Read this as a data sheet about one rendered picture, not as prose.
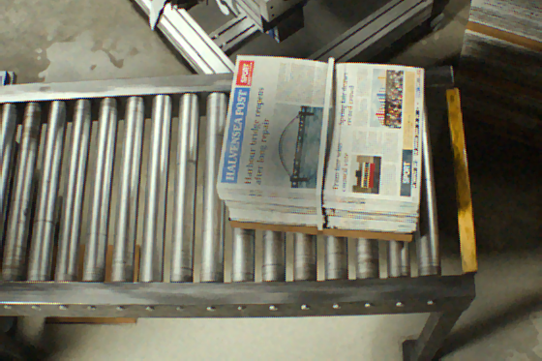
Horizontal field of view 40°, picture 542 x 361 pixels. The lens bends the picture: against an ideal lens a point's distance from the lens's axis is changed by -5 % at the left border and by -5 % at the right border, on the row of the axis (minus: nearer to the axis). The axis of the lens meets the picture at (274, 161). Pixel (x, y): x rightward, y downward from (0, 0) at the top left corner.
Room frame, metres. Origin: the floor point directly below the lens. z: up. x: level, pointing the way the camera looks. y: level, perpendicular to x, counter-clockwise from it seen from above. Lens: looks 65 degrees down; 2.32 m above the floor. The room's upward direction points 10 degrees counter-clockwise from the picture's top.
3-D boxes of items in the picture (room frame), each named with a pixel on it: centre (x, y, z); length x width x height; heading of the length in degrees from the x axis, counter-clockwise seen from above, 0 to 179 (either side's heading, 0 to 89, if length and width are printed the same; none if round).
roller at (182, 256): (0.71, 0.20, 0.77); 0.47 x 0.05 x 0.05; 171
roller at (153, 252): (0.72, 0.27, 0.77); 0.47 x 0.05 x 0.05; 171
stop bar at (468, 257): (0.60, -0.39, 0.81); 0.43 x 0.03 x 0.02; 171
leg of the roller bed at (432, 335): (0.37, -0.33, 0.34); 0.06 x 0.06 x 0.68; 81
